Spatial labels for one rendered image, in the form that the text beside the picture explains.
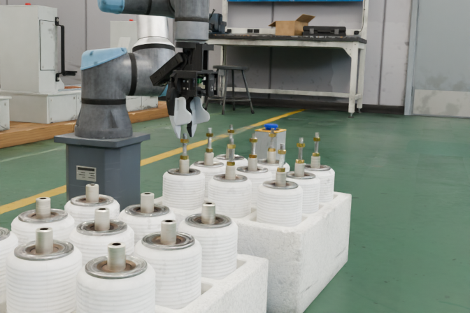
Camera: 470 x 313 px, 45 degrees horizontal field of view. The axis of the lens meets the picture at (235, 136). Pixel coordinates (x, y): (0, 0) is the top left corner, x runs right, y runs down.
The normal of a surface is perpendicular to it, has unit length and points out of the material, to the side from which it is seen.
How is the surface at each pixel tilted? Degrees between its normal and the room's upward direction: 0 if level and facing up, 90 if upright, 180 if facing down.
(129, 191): 90
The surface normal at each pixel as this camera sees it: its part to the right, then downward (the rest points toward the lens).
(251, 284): 0.90, 0.09
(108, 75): 0.32, 0.14
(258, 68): -0.33, 0.11
